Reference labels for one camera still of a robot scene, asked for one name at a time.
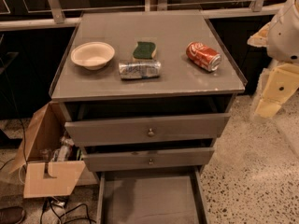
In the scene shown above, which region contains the grey bottom drawer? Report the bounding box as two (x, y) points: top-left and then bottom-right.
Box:
(96, 166), (211, 224)

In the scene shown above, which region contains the black cable on floor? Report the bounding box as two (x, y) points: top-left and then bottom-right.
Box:
(39, 197), (97, 224)

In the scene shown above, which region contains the grey top drawer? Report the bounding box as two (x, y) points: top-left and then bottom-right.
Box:
(65, 113), (230, 147)

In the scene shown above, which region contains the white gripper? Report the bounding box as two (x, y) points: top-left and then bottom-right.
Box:
(255, 63), (299, 118)

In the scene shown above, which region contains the grey middle drawer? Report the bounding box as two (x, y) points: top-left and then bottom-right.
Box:
(83, 147), (214, 172)

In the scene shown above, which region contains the plastic bottle in box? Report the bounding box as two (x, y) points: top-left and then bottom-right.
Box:
(57, 137), (74, 161)

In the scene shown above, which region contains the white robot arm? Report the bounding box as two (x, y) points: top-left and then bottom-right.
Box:
(248, 0), (299, 118)

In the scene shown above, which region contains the grey drawer cabinet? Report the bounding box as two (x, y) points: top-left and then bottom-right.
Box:
(49, 9), (249, 182)

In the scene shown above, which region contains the green yellow sponge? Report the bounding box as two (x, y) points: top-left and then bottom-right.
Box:
(133, 41), (157, 60)

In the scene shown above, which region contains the metal railing frame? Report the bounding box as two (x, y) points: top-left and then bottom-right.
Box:
(0, 0), (286, 31)

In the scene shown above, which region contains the brown cardboard box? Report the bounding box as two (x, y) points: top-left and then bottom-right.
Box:
(10, 102), (97, 198)

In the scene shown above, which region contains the grey drawer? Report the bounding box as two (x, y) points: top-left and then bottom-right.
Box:
(65, 113), (230, 147)
(96, 166), (211, 224)
(83, 147), (214, 172)

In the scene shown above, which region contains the dark brown shoe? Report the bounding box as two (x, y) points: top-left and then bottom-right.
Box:
(0, 206), (25, 224)

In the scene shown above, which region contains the silver crushed can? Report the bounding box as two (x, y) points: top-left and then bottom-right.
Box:
(119, 60), (162, 79)

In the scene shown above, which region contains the beige paper bowl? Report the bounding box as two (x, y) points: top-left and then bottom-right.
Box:
(71, 42), (115, 70)

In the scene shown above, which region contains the red cola can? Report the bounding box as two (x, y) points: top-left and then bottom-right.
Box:
(186, 42), (221, 72)

